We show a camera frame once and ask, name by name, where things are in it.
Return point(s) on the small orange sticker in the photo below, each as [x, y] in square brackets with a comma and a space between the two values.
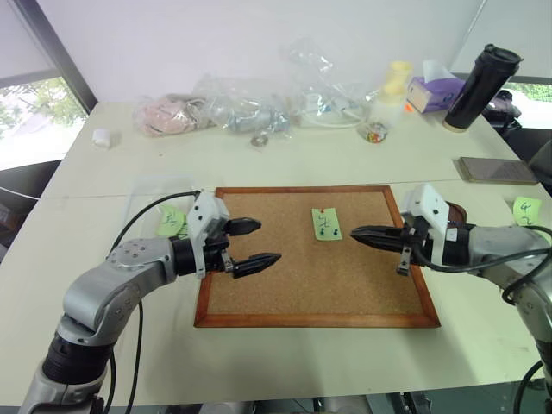
[407, 108]

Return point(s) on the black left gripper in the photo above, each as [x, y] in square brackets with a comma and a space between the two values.
[214, 254]

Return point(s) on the green loose paper note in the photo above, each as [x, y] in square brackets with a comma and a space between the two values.
[170, 224]
[527, 211]

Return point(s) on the small cup of pins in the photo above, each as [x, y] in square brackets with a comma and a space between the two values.
[374, 131]

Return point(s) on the bag of pink cloth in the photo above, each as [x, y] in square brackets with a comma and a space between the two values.
[168, 114]

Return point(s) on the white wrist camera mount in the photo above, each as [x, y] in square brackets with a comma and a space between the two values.
[431, 207]
[207, 211]

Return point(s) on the dark flat phone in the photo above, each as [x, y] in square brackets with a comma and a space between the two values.
[496, 170]

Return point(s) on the green sticky note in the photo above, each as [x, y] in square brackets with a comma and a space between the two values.
[326, 224]

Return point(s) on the purple tissue box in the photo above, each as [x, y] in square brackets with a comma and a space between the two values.
[435, 92]

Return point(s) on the black travel tumbler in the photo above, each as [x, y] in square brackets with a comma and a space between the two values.
[478, 86]

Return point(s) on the dark chair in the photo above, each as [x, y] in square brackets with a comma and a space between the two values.
[542, 166]

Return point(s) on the crumpled clear plastic bag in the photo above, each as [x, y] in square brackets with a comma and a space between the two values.
[241, 103]

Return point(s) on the flat clear plastic sleeve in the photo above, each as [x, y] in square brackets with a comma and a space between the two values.
[146, 194]

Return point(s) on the tall clear plastic bag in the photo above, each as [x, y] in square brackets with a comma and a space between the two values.
[319, 73]

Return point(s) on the small white cylinder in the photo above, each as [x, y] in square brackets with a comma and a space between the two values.
[101, 138]

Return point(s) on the black bag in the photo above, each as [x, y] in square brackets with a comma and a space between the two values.
[502, 112]

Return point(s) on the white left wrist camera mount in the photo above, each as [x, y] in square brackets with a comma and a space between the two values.
[207, 211]

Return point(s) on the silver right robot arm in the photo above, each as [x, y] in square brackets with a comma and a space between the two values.
[500, 243]

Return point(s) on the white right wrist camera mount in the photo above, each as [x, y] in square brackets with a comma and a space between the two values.
[431, 207]

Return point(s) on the wood framed cork board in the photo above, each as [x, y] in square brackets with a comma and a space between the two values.
[302, 280]

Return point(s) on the clear container with yellow sponges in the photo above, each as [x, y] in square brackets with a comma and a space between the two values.
[394, 86]

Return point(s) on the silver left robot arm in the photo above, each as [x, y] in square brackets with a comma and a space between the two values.
[129, 263]

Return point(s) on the brown tape roll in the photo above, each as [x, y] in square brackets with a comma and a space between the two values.
[458, 213]

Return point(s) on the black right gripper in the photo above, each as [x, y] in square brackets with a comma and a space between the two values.
[416, 243]

